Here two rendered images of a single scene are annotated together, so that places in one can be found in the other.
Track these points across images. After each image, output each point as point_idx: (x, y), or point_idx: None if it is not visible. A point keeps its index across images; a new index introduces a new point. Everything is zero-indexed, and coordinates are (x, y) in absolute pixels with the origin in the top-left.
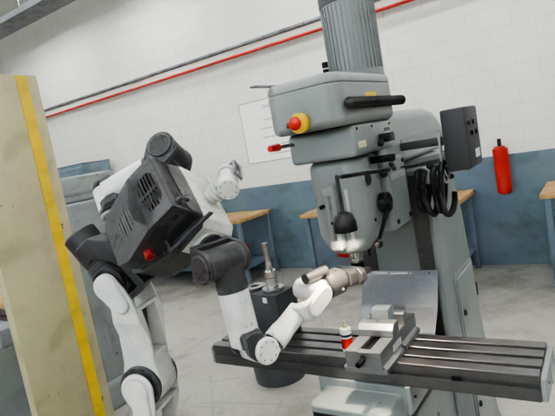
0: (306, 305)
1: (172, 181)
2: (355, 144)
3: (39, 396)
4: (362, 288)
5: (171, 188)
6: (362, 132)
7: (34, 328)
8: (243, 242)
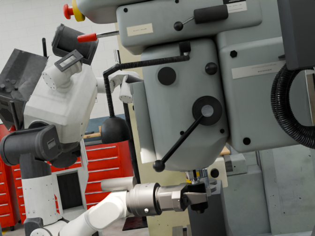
0: (85, 213)
1: (19, 70)
2: (121, 31)
3: (151, 222)
4: (314, 225)
5: (8, 77)
6: (142, 13)
7: (152, 170)
8: (41, 133)
